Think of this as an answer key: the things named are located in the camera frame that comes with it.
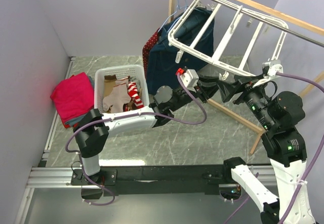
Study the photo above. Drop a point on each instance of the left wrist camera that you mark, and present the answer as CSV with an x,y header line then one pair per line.
x,y
189,77

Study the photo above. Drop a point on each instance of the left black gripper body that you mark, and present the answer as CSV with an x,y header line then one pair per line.
x,y
202,92

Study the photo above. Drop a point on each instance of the beige striped-cuff sock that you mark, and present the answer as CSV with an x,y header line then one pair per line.
x,y
114,103

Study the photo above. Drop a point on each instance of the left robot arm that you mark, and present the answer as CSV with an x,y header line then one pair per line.
x,y
92,132

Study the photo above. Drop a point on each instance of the white laundry basket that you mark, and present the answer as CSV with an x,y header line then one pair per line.
x,y
134,73

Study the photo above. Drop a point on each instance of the black base beam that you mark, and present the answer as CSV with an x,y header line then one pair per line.
x,y
175,179

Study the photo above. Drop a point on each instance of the red polka dot garment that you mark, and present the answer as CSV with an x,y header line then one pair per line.
x,y
147,48

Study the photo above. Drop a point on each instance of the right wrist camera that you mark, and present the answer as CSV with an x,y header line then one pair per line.
x,y
269,72

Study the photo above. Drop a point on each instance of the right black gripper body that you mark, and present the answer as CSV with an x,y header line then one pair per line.
x,y
246,84

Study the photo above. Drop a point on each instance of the pink folded cloth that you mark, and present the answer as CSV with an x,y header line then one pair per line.
x,y
73,98

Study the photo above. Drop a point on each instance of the aluminium rail frame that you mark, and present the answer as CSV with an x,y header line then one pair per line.
x,y
49,175

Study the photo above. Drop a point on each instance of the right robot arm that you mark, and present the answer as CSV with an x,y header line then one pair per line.
x,y
285,147

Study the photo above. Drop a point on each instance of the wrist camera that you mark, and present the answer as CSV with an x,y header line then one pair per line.
x,y
269,72
189,77

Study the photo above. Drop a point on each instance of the red white striped sock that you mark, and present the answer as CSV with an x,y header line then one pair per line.
x,y
133,92

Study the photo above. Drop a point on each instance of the tan stocking in basket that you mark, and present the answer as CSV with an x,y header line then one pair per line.
x,y
109,83

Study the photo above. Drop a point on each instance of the blue wire hanger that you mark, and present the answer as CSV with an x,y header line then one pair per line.
x,y
174,8

